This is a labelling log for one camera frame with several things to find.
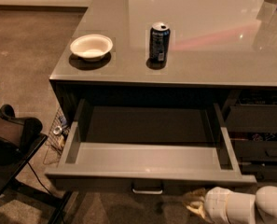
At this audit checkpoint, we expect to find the black office chair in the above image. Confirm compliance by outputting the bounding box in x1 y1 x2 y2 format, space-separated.
0 105 71 224

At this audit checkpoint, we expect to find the dark side shelf unit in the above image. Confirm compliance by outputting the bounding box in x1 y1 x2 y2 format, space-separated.
226 90 277 182

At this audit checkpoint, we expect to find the grey drawer cabinet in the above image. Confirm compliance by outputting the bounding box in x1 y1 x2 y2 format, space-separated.
50 0 277 119

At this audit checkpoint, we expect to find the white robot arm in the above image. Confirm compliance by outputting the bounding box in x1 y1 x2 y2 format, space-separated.
184 186 277 224

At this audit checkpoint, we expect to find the wire mesh waste basket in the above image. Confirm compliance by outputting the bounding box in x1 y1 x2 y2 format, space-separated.
43 107 70 165

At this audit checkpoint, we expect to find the silver drawer handle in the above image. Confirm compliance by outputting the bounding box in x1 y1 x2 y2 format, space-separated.
132 182 163 195

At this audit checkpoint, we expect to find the white paper bowl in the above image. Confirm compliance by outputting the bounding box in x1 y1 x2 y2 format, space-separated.
70 35 113 61

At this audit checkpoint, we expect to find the dark blue soda can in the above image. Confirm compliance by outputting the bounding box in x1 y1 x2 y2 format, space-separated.
149 21 171 63

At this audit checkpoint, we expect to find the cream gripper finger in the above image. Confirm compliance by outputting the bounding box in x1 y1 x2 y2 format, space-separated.
184 188 206 202
186 203 206 219

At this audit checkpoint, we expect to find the black cable on floor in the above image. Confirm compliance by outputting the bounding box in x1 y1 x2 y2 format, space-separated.
26 161 57 198

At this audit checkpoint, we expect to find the grey top drawer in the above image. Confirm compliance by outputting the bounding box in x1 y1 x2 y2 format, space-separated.
46 101 256 195

